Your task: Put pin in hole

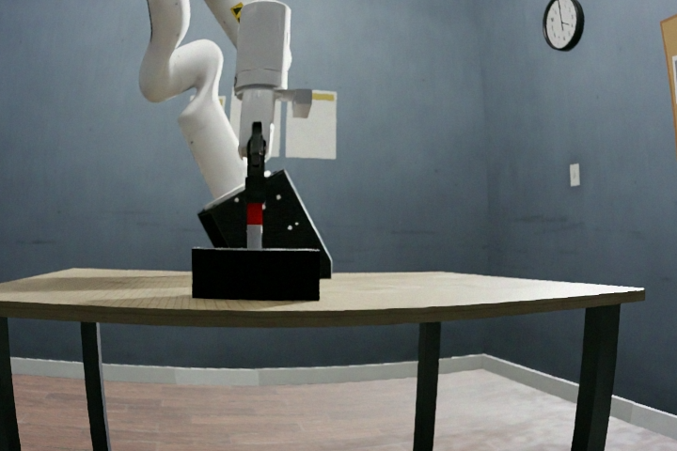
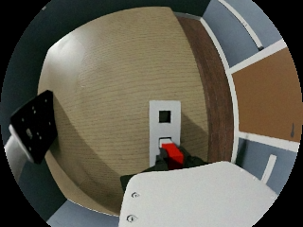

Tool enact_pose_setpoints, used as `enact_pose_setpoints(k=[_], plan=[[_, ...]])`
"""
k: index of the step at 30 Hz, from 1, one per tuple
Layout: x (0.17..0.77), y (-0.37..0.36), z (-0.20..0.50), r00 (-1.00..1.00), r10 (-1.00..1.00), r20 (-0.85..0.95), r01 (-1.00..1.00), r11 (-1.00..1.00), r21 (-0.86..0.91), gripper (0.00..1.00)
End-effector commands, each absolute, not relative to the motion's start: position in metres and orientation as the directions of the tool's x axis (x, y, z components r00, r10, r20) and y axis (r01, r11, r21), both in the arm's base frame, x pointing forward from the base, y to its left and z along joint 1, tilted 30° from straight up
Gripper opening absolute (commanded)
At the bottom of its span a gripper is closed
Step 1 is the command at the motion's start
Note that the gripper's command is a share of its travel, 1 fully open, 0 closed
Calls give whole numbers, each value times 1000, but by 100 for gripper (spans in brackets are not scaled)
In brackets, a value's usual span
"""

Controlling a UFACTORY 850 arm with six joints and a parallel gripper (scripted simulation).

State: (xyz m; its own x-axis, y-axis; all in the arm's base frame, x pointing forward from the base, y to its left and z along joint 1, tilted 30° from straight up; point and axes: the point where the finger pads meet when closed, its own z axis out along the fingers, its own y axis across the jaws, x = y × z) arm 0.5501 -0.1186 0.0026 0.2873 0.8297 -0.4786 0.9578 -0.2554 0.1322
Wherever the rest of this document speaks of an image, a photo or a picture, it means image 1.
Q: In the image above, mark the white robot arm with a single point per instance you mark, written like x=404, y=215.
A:
x=261, y=62

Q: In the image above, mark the red and grey pin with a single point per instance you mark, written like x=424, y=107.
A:
x=254, y=226

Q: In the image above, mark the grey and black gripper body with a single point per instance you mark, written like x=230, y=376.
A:
x=258, y=105

